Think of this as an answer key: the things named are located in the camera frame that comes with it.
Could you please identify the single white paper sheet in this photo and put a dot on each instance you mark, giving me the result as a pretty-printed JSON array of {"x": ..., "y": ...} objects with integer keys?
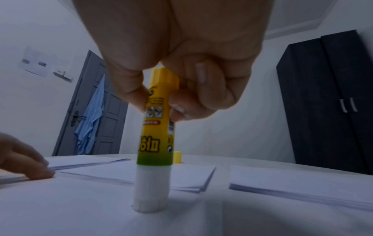
[
  {"x": 186, "y": 177},
  {"x": 70, "y": 207}
]

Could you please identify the blue hanging cloth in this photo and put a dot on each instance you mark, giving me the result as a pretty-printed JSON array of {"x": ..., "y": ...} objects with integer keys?
[{"x": 90, "y": 122}]

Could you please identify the white wall switch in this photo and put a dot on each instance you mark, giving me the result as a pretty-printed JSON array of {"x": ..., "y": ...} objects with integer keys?
[{"x": 63, "y": 75}]

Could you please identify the person's right hand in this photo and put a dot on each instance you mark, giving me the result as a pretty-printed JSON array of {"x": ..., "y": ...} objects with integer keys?
[{"x": 186, "y": 37}]

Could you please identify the yellow glue stick cap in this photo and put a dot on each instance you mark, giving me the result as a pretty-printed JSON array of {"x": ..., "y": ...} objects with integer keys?
[{"x": 177, "y": 157}]

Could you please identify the person's left hand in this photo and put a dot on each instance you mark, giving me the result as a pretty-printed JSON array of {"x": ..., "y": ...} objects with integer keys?
[{"x": 20, "y": 159}]

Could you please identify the black wardrobe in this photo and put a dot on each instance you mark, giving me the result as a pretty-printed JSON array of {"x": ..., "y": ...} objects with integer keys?
[{"x": 332, "y": 106}]

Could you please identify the grey door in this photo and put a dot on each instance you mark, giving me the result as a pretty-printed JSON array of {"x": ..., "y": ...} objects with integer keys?
[{"x": 113, "y": 129}]

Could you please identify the yellow glue stick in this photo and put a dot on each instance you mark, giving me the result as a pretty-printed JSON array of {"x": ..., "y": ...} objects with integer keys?
[{"x": 156, "y": 152}]

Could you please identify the white paper stack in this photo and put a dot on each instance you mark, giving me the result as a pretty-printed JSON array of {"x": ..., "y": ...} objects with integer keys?
[
  {"x": 303, "y": 186},
  {"x": 87, "y": 162}
]

